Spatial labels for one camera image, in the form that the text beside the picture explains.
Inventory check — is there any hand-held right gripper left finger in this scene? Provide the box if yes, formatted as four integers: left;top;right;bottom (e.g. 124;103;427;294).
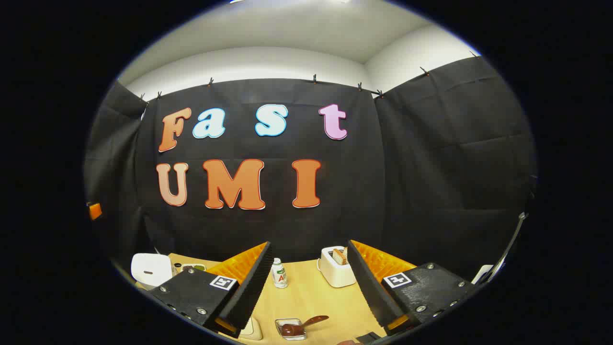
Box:
148;241;274;339

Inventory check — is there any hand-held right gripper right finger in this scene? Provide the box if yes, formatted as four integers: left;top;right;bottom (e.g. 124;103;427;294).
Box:
347;240;478;336

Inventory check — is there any wire chopstick holder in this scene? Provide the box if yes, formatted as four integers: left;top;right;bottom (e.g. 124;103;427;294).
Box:
275;318;307;341

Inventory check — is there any brown wooden spoon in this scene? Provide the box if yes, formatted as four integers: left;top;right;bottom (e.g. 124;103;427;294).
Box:
280;315;330;336

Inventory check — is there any white rice cooker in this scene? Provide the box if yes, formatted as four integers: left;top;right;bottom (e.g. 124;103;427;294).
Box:
131;253;173;290

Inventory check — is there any white drink bottle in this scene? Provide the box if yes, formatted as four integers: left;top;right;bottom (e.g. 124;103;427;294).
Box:
271;258;289;289

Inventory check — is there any clear glass dish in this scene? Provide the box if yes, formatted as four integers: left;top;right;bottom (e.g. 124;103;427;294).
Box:
238;316;263;341

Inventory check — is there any white toaster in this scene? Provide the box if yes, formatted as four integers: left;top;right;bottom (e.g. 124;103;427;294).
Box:
317;246;358;288

